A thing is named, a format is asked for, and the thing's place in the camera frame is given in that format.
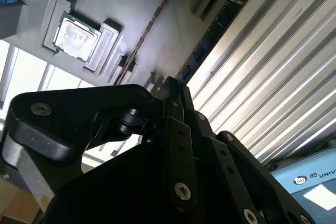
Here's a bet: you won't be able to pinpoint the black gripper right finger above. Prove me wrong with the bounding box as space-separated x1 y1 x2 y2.
182 85 314 224

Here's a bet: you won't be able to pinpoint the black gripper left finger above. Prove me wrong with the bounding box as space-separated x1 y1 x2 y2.
4 76 198 213

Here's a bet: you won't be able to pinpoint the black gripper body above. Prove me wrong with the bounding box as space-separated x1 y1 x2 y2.
43 142 236 224

